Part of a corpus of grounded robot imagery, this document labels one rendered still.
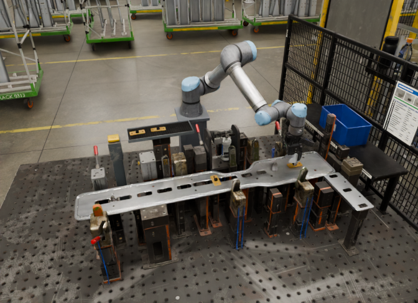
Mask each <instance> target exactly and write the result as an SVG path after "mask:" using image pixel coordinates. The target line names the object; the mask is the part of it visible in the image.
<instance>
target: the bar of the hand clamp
mask: <svg viewBox="0 0 418 303"><path fill-rule="evenodd" d="M289 125H290V121H289V119H286V118H285V119H282V129H281V143H283V140H285V136H286V133H288V132H289Z"/></svg>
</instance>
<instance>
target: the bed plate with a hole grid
mask: <svg viewBox="0 0 418 303"><path fill-rule="evenodd" d="M254 139H257V140H258V141H259V161H260V160H265V159H271V158H272V149H275V145H276V142H279V141H281V138H280V135H279V134H274V135H267V136H257V137H252V138H248V141H251V140H254ZM150 151H153V152H154V149H148V150H141V151H132V152H123V164H124V170H125V174H126V181H127V185H132V184H138V183H143V182H144V181H143V178H142V172H141V174H140V170H141V162H140V158H139V154H140V153H143V152H150ZM138 161H139V163H140V170H139V165H138V163H137V162H138ZM95 168H96V157H95V156H90V157H80V158H74V159H64V160H58V161H48V162H38V163H33V164H22V165H20V166H19V168H18V170H17V172H16V176H15V177H14V179H13V181H12V184H11V186H10V188H9V190H8V192H7V194H6V197H5V199H4V201H3V203H2V205H1V208H0V303H418V232H417V231H416V230H415V229H413V227H411V226H410V224H408V223H407V222H406V221H405V220H404V219H403V218H402V217H400V216H399V215H398V214H397V213H396V212H395V211H394V210H393V209H392V208H391V207H390V206H388V207H387V209H386V210H387V211H388V212H389V214H386V215H383V214H382V213H381V212H380V211H379V210H378V209H377V208H376V207H377V206H380V205H381V202H382V199H381V198H380V197H378V196H377V195H376V194H375V195H370V196H367V197H365V198H366V199H367V200H369V201H370V202H371V203H372V204H373V205H374V207H373V208H369V211H368V214H367V217H366V218H365V219H364V222H363V225H362V227H361V230H360V233H359V236H358V239H357V242H356V244H355V248H356V249H357V250H358V251H359V254H357V255H354V256H348V254H347V253H346V252H345V250H344V249H343V248H342V247H341V246H340V244H339V243H338V240H340V239H344V238H345V236H346V232H347V229H348V226H349V224H350V220H351V216H352V214H351V212H352V208H351V207H350V209H349V210H348V211H349V214H347V215H342V216H339V217H338V216H336V219H335V224H336V225H337V226H338V227H339V229H337V230H333V231H329V230H328V229H327V227H326V226H325V230H323V231H315V232H314V231H313V229H312V228H311V227H310V226H309V225H307V229H306V232H305V238H301V239H300V240H298V241H297V240H296V241H294V240H293V239H292V238H293V237H294V236H293V234H292V233H291V231H290V230H289V229H288V228H287V226H288V225H289V223H290V217H291V213H292V212H293V209H294V207H290V208H286V213H285V214H282V215H278V220H277V235H280V237H279V238H278V237H276V236H275V237H274V238H269V237H268V236H267V235H266V234H264V231H263V229H261V228H264V227H266V220H267V216H268V213H267V212H266V211H265V209H264V206H266V205H265V202H266V192H267V187H264V196H263V203H262V213H260V214H257V213H256V211H255V209H254V208H252V216H251V218H252V221H249V222H246V223H244V226H243V231H244V234H243V240H244V241H243V243H245V246H246V247H244V249H232V246H230V245H229V242H227V241H228V240H226V236H227V235H229V223H228V220H227V219H226V217H225V202H221V203H219V219H220V221H221V224H222V226H221V227H218V228H213V226H212V224H211V221H210V219H209V216H208V226H209V227H210V230H211V235H207V236H200V234H199V231H198V228H197V224H196V223H195V219H194V217H193V216H194V214H196V203H195V202H193V203H190V205H189V206H190V207H189V208H191V209H190V213H189V215H186V214H185V215H184V216H185V218H186V219H187V221H188V224H189V227H190V231H191V233H192V236H188V237H184V238H179V239H176V240H173V239H172V236H171V233H170V248H176V251H177V256H178V259H179V261H178V262H177V263H172V264H168V265H164V266H159V267H156V268H152V269H147V270H144V269H143V265H142V257H141V255H142V254H147V253H148V252H147V249H145V250H141V251H138V247H137V239H136V230H135V227H136V221H135V216H134V214H133V211H131V212H125V213H121V218H122V222H123V228H124V232H125V233H127V234H128V245H129V248H126V249H121V250H118V251H116V252H117V255H118V260H119V261H120V262H122V263H121V264H122V265H123V270H122V271H121V279H122V282H121V281H114V282H111V283H110V284H108V285H107V283H106V284H105V286H104V287H103V285H102V280H103V275H102V272H101V268H100V260H97V259H96V249H95V246H94V245H93V244H91V240H92V237H91V233H90V223H89V221H88V220H84V221H78V220H76V219H75V217H74V215H75V200H76V198H77V196H78V195H80V194H81V193H87V192H93V191H95V190H94V187H93V183H92V180H91V170H92V169H95ZM253 205H254V196H253ZM169 231H170V229H169Z"/></svg>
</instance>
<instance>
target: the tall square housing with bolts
mask: <svg viewBox="0 0 418 303"><path fill-rule="evenodd" d="M139 158H140V162H141V172H142V178H143V181H144V182H149V181H153V180H157V169H156V159H155V156H154V152H153V151H150V152H143V153H140V154H139ZM151 194H152V192H145V195H151Z"/></svg>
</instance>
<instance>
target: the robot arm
mask: <svg viewBox="0 0 418 303"><path fill-rule="evenodd" d="M256 56H257V50H256V47H255V45H254V44H253V43H252V42H251V41H244V42H239V43H236V44H231V45H227V46H226V47H225V48H224V49H223V50H222V52H221V55H220V62H221V63H220V64H219V66H217V67H216V68H215V69H214V70H213V71H212V72H207V73H206V74H205V75H204V76H203V77H200V78H198V77H188V78H185V79H184V80H183V81H182V106H181V109H180V114H181V115H182V116H184V117H187V118H196V117H198V116H201V115H202V114H203V108H202V105H201V103H200V97H201V96H203V95H206V94H208V93H212V92H215V91H217V90H218V89H219V88H220V84H221V81H222V80H224V79H225V78H226V77H227V76H228V75H229V76H230V77H231V79H232V80H233V81H234V83H235V84H236V86H237V87H238V88H239V90H240V92H241V93H242V94H243V96H244V97H245V98H246V100H247V101H248V103H249V104H250V106H251V107H252V109H253V110H254V112H255V113H256V114H255V116H254V118H255V120H256V123H257V124H258V125H260V126H264V125H267V124H269V123H271V122H273V121H275V120H277V119H280V118H286V119H289V120H290V125H289V132H288V133H286V136H285V140H284V141H283V143H282V149H284V148H285V149H286V153H287V154H286V155H285V158H288V159H289V162H290V163H292V164H293V163H294V166H295V165H297V163H298V162H299V161H300V159H301V157H302V144H301V143H303V144H306V145H308V146H312V147H313V145H314V144H315V143H314V142H313V141H312V140H311V139H308V138H305V137H303V132H304V126H305V119H306V115H307V107H306V106H305V105H304V104H302V103H301V104H300V103H295V104H293V105H290V104H288V103H286V102H284V101H280V100H276V101H274V102H273V103H272V105H271V107H269V105H268V104H267V103H266V101H265V100H264V98H263V97H262V96H261V94H260V93H259V92H258V90H257V89H256V87H255V86H254V85H253V83H252V81H251V80H250V79H249V77H248V76H247V74H246V73H245V72H244V70H243V69H242V67H243V66H244V65H246V64H247V63H248V62H252V61H254V60H255V59H256ZM284 143H285V146H284V147H283V145H284Z"/></svg>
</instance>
